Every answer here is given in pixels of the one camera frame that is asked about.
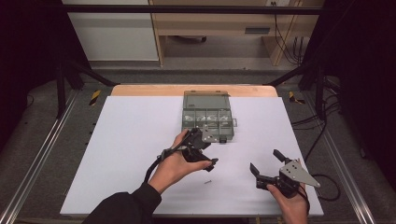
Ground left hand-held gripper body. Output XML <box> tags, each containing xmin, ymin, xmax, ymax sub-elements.
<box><xmin>181</xmin><ymin>127</ymin><xmax>219</xmax><ymax>164</ymax></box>

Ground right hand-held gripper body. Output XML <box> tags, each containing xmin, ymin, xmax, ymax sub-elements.
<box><xmin>255</xmin><ymin>158</ymin><xmax>321</xmax><ymax>199</ymax></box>

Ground grey clear plastic organizer box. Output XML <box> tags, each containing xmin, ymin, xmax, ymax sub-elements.
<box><xmin>181</xmin><ymin>90</ymin><xmax>238</xmax><ymax>144</ymax></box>

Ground person's left hand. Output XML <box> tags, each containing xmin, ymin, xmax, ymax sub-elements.
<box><xmin>148</xmin><ymin>129</ymin><xmax>213</xmax><ymax>195</ymax></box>

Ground person's right hand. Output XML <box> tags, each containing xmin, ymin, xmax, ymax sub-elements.
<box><xmin>266</xmin><ymin>183</ymin><xmax>310</xmax><ymax>218</ymax></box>

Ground yellow clamp right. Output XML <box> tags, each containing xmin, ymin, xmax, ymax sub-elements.
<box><xmin>288</xmin><ymin>91</ymin><xmax>306</xmax><ymax>105</ymax></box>

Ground yellow clamp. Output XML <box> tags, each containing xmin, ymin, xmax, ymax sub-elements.
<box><xmin>288</xmin><ymin>91</ymin><xmax>306</xmax><ymax>105</ymax></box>
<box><xmin>89</xmin><ymin>89</ymin><xmax>103</xmax><ymax>106</ymax></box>

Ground wooden board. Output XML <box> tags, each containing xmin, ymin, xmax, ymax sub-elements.
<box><xmin>110</xmin><ymin>83</ymin><xmax>278</xmax><ymax>98</ymax></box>

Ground yellow clamp left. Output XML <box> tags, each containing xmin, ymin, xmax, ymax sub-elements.
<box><xmin>89</xmin><ymin>89</ymin><xmax>103</xmax><ymax>106</ymax></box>

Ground black curtain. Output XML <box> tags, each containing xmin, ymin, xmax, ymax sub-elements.
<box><xmin>302</xmin><ymin>0</ymin><xmax>396</xmax><ymax>190</ymax></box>
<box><xmin>0</xmin><ymin>0</ymin><xmax>92</xmax><ymax>152</ymax></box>

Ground wooden desk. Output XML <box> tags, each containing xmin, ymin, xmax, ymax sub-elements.
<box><xmin>148</xmin><ymin>0</ymin><xmax>325</xmax><ymax>67</ymax></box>

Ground white cabinet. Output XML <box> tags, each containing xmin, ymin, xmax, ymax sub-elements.
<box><xmin>61</xmin><ymin>0</ymin><xmax>160</xmax><ymax>62</ymax></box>

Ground white power strip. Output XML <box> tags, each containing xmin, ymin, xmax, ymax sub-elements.
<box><xmin>265</xmin><ymin>0</ymin><xmax>292</xmax><ymax>7</ymax></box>

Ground black right gripper wrist strap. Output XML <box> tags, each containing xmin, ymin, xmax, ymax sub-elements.
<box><xmin>298</xmin><ymin>183</ymin><xmax>311</xmax><ymax>213</ymax></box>

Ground black gripper wrist strap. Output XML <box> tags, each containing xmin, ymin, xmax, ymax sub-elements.
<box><xmin>143</xmin><ymin>147</ymin><xmax>191</xmax><ymax>185</ymax></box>
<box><xmin>298</xmin><ymin>183</ymin><xmax>311</xmax><ymax>213</ymax></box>

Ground black left gripper wrist strap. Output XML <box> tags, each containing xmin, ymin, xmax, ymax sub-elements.
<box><xmin>143</xmin><ymin>147</ymin><xmax>191</xmax><ymax>185</ymax></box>

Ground black floor cables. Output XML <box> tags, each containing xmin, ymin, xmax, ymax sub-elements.
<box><xmin>290</xmin><ymin>76</ymin><xmax>343</xmax><ymax>162</ymax></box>

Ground black looped cable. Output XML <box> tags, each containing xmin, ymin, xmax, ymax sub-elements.
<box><xmin>311</xmin><ymin>173</ymin><xmax>342</xmax><ymax>203</ymax></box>

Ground aluminium rail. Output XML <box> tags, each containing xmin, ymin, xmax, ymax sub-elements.
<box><xmin>303</xmin><ymin>92</ymin><xmax>378</xmax><ymax>224</ymax></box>
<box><xmin>0</xmin><ymin>90</ymin><xmax>79</xmax><ymax>224</ymax></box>

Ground black metal frame strut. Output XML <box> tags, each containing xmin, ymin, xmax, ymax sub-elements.
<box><xmin>264</xmin><ymin>59</ymin><xmax>327</xmax><ymax>121</ymax></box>
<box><xmin>55</xmin><ymin>59</ymin><xmax>118</xmax><ymax>119</ymax></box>

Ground black hanging cables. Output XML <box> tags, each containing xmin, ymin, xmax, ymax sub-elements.
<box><xmin>272</xmin><ymin>2</ymin><xmax>304</xmax><ymax>65</ymax></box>

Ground grey drawer handle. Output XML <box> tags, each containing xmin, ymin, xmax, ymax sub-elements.
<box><xmin>244</xmin><ymin>27</ymin><xmax>271</xmax><ymax>35</ymax></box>

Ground black horizontal frame bar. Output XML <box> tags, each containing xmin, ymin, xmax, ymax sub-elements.
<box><xmin>62</xmin><ymin>4</ymin><xmax>323</xmax><ymax>16</ymax></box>

